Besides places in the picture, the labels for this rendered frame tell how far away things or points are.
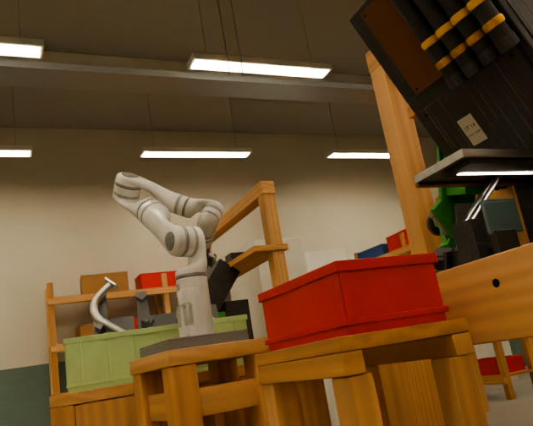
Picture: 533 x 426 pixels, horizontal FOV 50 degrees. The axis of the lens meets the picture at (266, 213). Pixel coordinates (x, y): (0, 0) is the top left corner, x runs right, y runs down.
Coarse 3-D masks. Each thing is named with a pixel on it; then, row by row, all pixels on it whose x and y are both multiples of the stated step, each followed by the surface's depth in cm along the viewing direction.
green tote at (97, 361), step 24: (96, 336) 188; (120, 336) 190; (144, 336) 193; (168, 336) 195; (72, 360) 184; (96, 360) 186; (120, 360) 188; (240, 360) 199; (72, 384) 182; (96, 384) 184; (120, 384) 186
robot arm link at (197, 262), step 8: (192, 232) 169; (200, 232) 171; (192, 240) 168; (200, 240) 170; (192, 248) 169; (200, 248) 170; (184, 256) 171; (192, 256) 172; (200, 256) 170; (192, 264) 168; (200, 264) 168; (176, 272) 168; (184, 272) 166; (192, 272) 166; (200, 272) 167; (176, 280) 168
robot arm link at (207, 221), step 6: (204, 216) 193; (210, 216) 193; (216, 216) 195; (198, 222) 196; (204, 222) 194; (210, 222) 193; (216, 222) 194; (204, 228) 197; (210, 228) 195; (216, 228) 204; (204, 234) 201; (210, 234) 201; (210, 240) 206
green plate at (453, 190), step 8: (440, 152) 147; (440, 160) 147; (440, 192) 147; (448, 192) 146; (456, 192) 144; (464, 192) 141; (472, 192) 142; (480, 192) 143; (448, 200) 147; (456, 200) 149; (464, 200) 150; (472, 200) 151
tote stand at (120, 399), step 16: (240, 368) 188; (128, 384) 179; (208, 384) 184; (64, 400) 173; (80, 400) 174; (96, 400) 175; (112, 400) 176; (128, 400) 177; (64, 416) 172; (80, 416) 173; (96, 416) 174; (112, 416) 175; (128, 416) 176; (208, 416) 181
